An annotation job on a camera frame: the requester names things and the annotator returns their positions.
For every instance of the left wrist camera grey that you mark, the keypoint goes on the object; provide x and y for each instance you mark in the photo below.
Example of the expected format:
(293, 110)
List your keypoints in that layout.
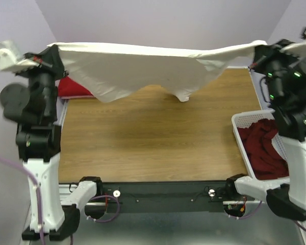
(11, 58)

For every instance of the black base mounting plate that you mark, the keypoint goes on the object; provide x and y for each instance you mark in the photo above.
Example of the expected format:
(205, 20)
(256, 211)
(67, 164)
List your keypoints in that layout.
(172, 196)

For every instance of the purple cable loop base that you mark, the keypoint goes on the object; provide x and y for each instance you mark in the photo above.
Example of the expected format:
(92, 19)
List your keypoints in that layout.
(242, 210)
(102, 209)

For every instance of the aluminium front frame rail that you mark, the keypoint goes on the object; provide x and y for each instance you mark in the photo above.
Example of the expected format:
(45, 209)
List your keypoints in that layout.
(66, 196)

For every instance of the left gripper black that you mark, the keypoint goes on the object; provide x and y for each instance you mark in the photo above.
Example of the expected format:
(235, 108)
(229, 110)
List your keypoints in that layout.
(50, 59)

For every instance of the white rear table edge strip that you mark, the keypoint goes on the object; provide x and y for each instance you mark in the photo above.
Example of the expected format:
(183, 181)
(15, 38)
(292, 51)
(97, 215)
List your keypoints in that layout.
(238, 67)

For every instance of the white plastic laundry basket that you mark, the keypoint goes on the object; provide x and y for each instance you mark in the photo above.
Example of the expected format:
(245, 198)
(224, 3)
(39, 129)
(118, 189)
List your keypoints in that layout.
(244, 120)

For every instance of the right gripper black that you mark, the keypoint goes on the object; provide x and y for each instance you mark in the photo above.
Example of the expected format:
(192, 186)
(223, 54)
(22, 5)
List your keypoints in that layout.
(264, 53)

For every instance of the folded red t-shirt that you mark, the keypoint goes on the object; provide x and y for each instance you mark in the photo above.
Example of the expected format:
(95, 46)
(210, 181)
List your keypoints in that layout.
(68, 87)

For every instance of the aluminium rail left side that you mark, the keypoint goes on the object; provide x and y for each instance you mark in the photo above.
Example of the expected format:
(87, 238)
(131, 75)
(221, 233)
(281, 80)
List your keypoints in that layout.
(62, 106)

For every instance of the dark red t-shirt in basket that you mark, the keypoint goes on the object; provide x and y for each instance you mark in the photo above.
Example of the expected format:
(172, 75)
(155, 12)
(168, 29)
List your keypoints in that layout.
(266, 162)

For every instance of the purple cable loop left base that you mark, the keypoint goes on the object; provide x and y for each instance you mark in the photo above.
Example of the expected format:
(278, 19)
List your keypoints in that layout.
(102, 209)

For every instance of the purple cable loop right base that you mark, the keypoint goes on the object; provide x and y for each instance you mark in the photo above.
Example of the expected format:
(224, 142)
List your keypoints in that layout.
(242, 210)

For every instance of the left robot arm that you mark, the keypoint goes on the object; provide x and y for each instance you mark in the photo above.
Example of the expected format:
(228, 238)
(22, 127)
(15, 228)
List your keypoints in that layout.
(38, 138)

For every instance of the white t-shirt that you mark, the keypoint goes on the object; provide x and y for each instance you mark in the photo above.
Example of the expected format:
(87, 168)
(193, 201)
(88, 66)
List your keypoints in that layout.
(113, 71)

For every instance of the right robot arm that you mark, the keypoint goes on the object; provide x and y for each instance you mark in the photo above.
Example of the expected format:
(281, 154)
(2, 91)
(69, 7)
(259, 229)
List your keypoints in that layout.
(285, 197)

